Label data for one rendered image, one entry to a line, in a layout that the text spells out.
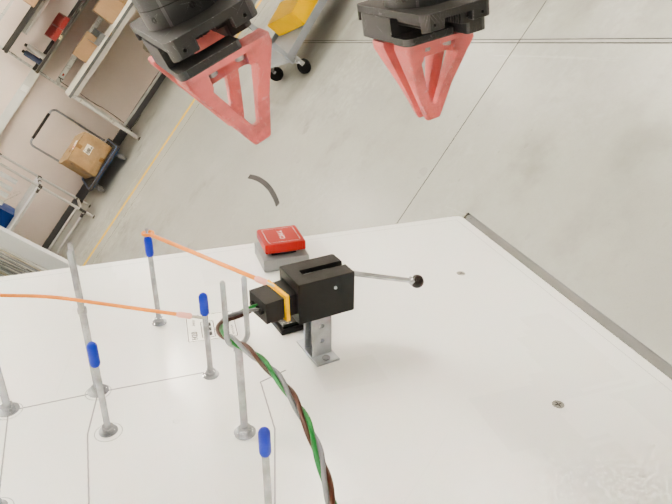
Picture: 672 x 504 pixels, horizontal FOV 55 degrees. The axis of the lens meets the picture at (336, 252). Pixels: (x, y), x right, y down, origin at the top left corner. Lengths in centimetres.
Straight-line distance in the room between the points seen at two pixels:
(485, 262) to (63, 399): 50
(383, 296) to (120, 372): 29
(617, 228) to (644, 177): 17
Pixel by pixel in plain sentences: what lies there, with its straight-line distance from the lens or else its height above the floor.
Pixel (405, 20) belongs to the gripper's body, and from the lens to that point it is 53.
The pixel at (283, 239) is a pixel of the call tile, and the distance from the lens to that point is 77.
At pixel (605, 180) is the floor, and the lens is 209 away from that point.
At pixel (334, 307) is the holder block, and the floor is 112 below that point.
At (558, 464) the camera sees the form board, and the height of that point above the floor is 99.
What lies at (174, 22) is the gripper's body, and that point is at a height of 138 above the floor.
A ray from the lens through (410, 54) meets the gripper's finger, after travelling 53.
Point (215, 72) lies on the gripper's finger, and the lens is 44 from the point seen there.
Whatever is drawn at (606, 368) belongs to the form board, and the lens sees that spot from 66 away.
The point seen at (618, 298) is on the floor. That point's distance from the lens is 185.
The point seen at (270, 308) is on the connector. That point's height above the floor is 118.
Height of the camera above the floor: 144
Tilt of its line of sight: 30 degrees down
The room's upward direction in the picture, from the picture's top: 56 degrees counter-clockwise
